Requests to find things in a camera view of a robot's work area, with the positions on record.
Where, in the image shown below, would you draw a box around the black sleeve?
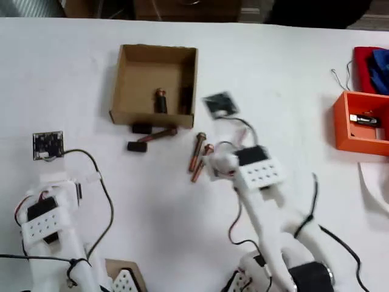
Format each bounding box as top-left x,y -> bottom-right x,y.
126,141 -> 149,153
181,87 -> 193,115
131,122 -> 153,134

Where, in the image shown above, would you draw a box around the copper bolt in black sleeve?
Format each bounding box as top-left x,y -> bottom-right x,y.
154,88 -> 168,114

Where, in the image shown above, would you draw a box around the brown cardboard box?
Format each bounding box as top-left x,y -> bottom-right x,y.
109,44 -> 199,129

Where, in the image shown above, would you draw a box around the orange box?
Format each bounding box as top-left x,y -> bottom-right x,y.
332,90 -> 389,157

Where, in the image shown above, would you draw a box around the black flash drive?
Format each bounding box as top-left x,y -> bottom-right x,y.
349,113 -> 382,128

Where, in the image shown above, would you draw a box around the red cloth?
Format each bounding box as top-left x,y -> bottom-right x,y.
353,46 -> 389,94

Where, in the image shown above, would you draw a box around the blue cloth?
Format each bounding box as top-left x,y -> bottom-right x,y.
365,47 -> 389,94

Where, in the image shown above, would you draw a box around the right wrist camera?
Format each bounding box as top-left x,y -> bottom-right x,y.
202,90 -> 241,120

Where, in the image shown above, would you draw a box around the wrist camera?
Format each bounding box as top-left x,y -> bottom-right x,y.
32,131 -> 65,161
202,90 -> 241,120

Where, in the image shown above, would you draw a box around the black cable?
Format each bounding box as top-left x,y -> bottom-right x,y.
0,148 -> 115,269
293,172 -> 372,292

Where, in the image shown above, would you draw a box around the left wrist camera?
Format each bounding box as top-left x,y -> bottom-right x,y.
32,131 -> 65,161

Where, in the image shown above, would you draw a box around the thin grey wire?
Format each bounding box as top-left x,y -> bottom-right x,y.
331,60 -> 357,91

